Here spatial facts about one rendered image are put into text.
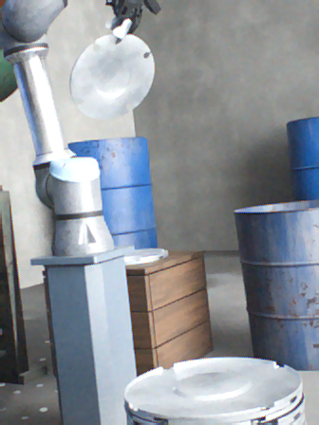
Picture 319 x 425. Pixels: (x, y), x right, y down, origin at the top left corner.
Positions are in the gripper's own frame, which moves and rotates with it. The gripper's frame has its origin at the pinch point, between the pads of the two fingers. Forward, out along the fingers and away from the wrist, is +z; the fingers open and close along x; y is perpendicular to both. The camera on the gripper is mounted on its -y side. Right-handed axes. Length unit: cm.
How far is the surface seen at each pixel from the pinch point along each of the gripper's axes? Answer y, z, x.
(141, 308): 7, 53, 61
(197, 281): -24, 56, 55
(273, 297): -23, 36, 80
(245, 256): -25, 35, 64
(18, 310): 24, 82, 32
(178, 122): -244, 152, -151
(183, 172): -245, 179, -123
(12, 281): 25, 75, 25
